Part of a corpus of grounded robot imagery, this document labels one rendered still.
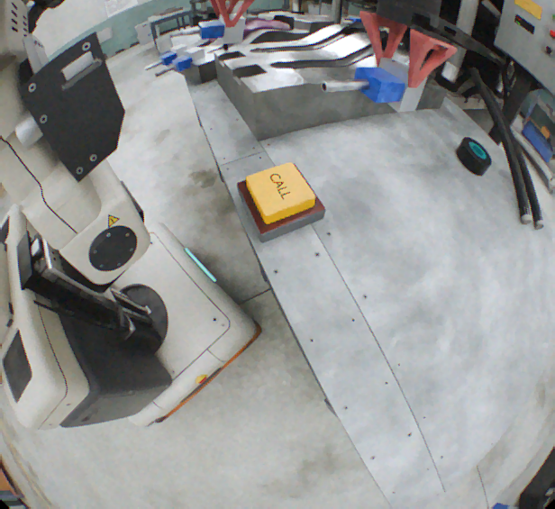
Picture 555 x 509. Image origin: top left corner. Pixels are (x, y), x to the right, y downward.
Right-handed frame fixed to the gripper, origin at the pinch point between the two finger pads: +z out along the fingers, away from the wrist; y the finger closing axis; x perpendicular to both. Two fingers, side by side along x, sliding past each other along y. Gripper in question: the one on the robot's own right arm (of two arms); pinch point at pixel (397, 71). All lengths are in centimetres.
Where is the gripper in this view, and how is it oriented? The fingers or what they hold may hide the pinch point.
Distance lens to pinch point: 30.8
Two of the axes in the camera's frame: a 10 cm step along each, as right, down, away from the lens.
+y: -4.2, -7.9, 4.5
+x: -9.1, 3.6, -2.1
